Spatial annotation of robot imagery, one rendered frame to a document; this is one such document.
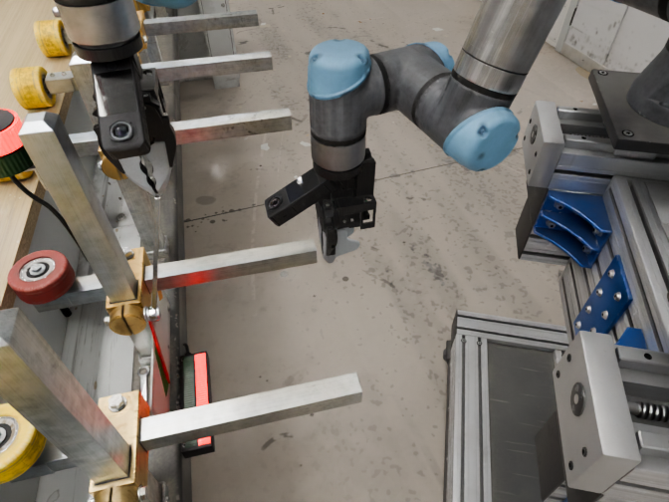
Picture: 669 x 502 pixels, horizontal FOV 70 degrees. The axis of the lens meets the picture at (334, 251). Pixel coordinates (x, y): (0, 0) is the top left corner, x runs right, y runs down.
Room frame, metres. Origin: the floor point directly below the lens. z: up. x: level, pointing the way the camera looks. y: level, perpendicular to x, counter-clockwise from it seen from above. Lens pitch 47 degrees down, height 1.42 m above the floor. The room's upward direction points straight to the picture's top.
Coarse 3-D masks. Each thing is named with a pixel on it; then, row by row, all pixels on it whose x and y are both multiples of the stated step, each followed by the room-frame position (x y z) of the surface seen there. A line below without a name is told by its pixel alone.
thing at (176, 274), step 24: (312, 240) 0.56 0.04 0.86; (168, 264) 0.50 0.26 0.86; (192, 264) 0.50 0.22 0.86; (216, 264) 0.50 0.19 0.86; (240, 264) 0.51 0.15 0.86; (264, 264) 0.51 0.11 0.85; (288, 264) 0.52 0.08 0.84; (72, 288) 0.46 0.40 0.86; (96, 288) 0.46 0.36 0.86; (168, 288) 0.48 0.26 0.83
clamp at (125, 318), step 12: (144, 252) 0.53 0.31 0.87; (132, 264) 0.49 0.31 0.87; (144, 264) 0.50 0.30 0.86; (144, 288) 0.46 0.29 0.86; (108, 300) 0.43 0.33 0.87; (132, 300) 0.43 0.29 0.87; (144, 300) 0.44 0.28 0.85; (108, 312) 0.41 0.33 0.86; (120, 312) 0.40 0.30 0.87; (132, 312) 0.41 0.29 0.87; (108, 324) 0.40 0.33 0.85; (120, 324) 0.40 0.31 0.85; (132, 324) 0.40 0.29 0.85; (144, 324) 0.40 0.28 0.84
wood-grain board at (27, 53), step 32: (0, 0) 1.53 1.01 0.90; (32, 0) 1.53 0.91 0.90; (0, 32) 1.30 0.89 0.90; (32, 32) 1.30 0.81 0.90; (0, 64) 1.11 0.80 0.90; (32, 64) 1.11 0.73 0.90; (64, 64) 1.11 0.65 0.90; (0, 96) 0.96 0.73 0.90; (64, 96) 0.96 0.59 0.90; (0, 192) 0.63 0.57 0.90; (32, 192) 0.63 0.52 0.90; (0, 224) 0.55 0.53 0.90; (32, 224) 0.57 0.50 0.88; (0, 256) 0.48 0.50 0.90; (0, 288) 0.42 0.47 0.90
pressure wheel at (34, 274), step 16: (32, 256) 0.48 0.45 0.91; (48, 256) 0.48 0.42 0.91; (64, 256) 0.48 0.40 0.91; (16, 272) 0.45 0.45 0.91; (32, 272) 0.45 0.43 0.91; (48, 272) 0.45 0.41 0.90; (64, 272) 0.45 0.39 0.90; (16, 288) 0.42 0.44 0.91; (32, 288) 0.42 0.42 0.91; (48, 288) 0.42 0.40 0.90; (64, 288) 0.44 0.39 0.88; (32, 304) 0.41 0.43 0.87
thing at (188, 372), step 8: (184, 360) 0.43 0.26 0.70; (192, 360) 0.43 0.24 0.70; (184, 368) 0.41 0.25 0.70; (192, 368) 0.41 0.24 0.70; (184, 376) 0.39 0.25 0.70; (192, 376) 0.39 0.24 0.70; (184, 384) 0.38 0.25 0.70; (192, 384) 0.38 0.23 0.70; (184, 392) 0.37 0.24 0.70; (192, 392) 0.37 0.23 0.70; (184, 400) 0.35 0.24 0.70; (192, 400) 0.35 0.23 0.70; (184, 408) 0.34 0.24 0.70; (192, 440) 0.29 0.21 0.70
